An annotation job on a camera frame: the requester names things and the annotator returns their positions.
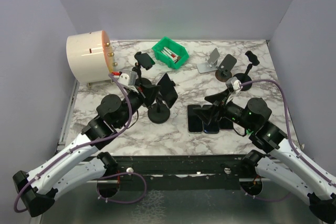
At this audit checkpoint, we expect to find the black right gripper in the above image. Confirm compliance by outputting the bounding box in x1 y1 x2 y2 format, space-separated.
192 88 255 131

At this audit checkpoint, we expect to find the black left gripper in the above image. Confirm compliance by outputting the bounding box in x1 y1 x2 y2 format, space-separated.
117 81 161 128

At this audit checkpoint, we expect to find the purple case phone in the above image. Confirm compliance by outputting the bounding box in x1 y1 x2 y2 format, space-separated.
219 118 234 130

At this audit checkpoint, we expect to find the black front phone stand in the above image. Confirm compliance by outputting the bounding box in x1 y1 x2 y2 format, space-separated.
148 96 170 124

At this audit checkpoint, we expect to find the black clamp phone stand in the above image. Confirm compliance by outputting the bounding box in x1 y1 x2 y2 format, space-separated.
132 51 155 86

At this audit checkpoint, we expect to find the black round base phone stand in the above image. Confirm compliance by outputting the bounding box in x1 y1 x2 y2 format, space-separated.
234 51 260 83

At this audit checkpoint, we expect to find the black phone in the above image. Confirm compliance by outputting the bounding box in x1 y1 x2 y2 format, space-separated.
203 121 220 134

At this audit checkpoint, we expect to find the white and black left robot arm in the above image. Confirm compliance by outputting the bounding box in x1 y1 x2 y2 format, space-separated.
13 80 160 217

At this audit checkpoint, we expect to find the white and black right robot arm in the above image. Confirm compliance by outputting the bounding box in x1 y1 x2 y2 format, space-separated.
194 90 335 223

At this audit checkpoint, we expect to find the brown base phone stand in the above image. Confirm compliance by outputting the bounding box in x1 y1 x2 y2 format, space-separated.
215 54 237 82

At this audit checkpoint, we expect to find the silver folding phone stand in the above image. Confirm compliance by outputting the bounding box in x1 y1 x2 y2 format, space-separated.
197 48 220 74

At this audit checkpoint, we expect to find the green plastic bin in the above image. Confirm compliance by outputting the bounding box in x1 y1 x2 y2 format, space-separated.
152 37 189 70

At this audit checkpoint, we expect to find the white cylindrical drum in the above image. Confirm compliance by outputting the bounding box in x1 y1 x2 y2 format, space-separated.
66 30 114 83

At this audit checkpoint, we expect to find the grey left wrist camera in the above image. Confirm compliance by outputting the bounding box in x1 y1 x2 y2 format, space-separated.
118 69 137 92

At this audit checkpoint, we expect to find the black front mounting rail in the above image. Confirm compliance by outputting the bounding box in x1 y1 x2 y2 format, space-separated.
81 154 263 190

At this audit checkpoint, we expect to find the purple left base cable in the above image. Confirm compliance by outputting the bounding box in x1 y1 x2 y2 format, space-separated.
96 172 148 205

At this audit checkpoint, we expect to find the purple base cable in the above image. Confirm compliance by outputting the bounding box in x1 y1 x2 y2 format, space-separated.
240 179 293 203
96 172 148 205

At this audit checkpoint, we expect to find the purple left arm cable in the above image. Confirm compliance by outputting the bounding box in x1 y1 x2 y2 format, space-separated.
13 73 133 214

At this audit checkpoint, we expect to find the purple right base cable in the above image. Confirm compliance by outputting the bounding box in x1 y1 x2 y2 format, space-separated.
240 179 293 203

